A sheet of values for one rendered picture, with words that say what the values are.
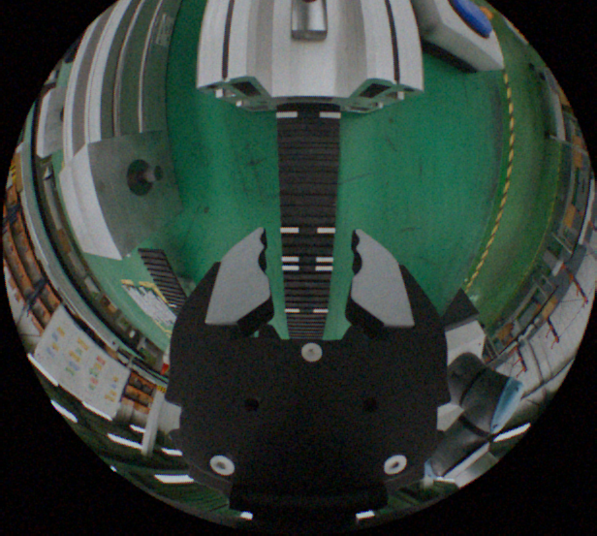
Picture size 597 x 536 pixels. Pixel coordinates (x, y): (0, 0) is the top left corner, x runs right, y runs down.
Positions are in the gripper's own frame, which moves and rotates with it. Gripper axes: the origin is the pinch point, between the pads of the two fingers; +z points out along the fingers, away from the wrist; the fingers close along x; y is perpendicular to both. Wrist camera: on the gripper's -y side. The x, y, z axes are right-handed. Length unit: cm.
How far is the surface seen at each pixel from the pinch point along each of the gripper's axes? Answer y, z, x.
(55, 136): -16.4, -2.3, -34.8
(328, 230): 1.5, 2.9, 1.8
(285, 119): -8.0, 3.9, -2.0
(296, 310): 11.4, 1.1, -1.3
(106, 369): 195, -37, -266
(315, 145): -5.8, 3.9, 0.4
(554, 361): 318, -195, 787
